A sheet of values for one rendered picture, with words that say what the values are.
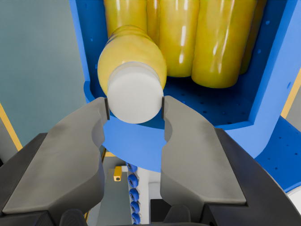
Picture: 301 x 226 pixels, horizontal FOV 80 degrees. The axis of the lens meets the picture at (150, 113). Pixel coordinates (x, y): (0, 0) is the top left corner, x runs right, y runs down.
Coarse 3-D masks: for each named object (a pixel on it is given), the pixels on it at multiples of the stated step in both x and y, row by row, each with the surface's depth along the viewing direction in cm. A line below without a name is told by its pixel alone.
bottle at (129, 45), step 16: (112, 32) 26; (128, 32) 18; (144, 32) 22; (112, 48) 15; (128, 48) 14; (144, 48) 14; (112, 64) 14; (128, 64) 13; (144, 64) 13; (160, 64) 15; (160, 80) 15
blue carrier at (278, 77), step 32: (96, 0) 27; (288, 0) 13; (96, 32) 29; (288, 32) 13; (96, 64) 30; (256, 64) 30; (288, 64) 15; (96, 96) 30; (192, 96) 34; (224, 96) 34; (256, 96) 16; (128, 128) 18; (160, 128) 17; (224, 128) 17; (256, 128) 18; (128, 160) 21; (160, 160) 19
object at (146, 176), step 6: (138, 168) 63; (138, 174) 64; (144, 174) 64; (150, 174) 64; (156, 174) 64; (144, 180) 66; (150, 180) 66; (156, 180) 66; (138, 186) 68; (144, 186) 68; (144, 192) 70; (144, 198) 72; (144, 204) 74; (144, 210) 76; (144, 216) 78; (132, 222) 94; (144, 222) 81
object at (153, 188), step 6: (150, 186) 65; (156, 186) 65; (150, 192) 63; (156, 192) 63; (150, 198) 61; (156, 198) 61; (150, 204) 58; (156, 204) 58; (162, 204) 58; (168, 204) 58; (150, 210) 56; (156, 210) 56; (162, 210) 56; (168, 210) 56; (150, 216) 55; (156, 216) 55; (162, 216) 55; (150, 222) 55; (156, 222) 53; (162, 222) 53
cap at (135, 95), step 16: (112, 80) 12; (128, 80) 12; (144, 80) 12; (112, 96) 12; (128, 96) 12; (144, 96) 12; (160, 96) 12; (112, 112) 13; (128, 112) 13; (144, 112) 13
